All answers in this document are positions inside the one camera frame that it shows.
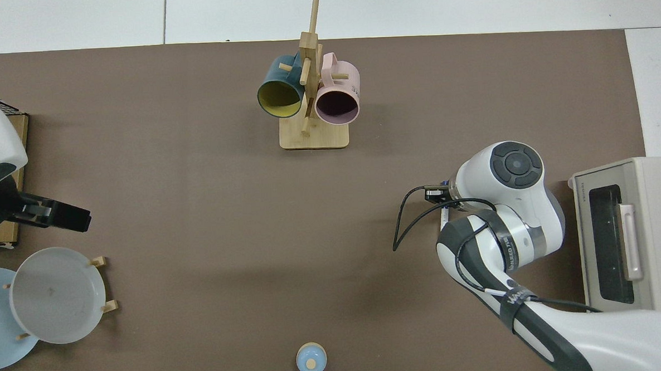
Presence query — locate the blue and white marker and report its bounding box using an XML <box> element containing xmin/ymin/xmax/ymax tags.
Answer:
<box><xmin>438</xmin><ymin>180</ymin><xmax>454</xmax><ymax>232</ymax></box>

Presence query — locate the wooden plate rack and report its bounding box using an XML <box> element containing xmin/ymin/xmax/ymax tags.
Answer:
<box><xmin>2</xmin><ymin>255</ymin><xmax>120</xmax><ymax>341</ymax></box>

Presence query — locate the grey plate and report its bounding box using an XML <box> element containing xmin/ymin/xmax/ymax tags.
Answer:
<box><xmin>7</xmin><ymin>245</ymin><xmax>109</xmax><ymax>347</ymax></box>

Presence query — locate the wooden cup stand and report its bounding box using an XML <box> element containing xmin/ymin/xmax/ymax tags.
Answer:
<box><xmin>273</xmin><ymin>0</ymin><xmax>352</xmax><ymax>152</ymax></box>

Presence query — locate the brown table cloth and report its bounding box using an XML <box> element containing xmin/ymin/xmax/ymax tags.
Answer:
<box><xmin>0</xmin><ymin>25</ymin><xmax>655</xmax><ymax>371</ymax></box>

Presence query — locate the pink cup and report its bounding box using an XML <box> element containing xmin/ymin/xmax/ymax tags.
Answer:
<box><xmin>312</xmin><ymin>51</ymin><xmax>363</xmax><ymax>126</ymax></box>

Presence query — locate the teal cup with yellow inside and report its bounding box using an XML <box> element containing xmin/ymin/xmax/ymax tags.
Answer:
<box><xmin>255</xmin><ymin>53</ymin><xmax>307</xmax><ymax>120</ymax></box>

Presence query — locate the pale toaster oven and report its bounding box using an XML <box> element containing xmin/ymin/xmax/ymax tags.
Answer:
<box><xmin>566</xmin><ymin>156</ymin><xmax>661</xmax><ymax>326</ymax></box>

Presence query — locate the small blue round thing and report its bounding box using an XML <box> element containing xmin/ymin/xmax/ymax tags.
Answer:
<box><xmin>295</xmin><ymin>342</ymin><xmax>329</xmax><ymax>371</ymax></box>

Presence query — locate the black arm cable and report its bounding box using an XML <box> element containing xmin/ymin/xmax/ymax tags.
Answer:
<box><xmin>389</xmin><ymin>178</ymin><xmax>603</xmax><ymax>323</ymax></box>

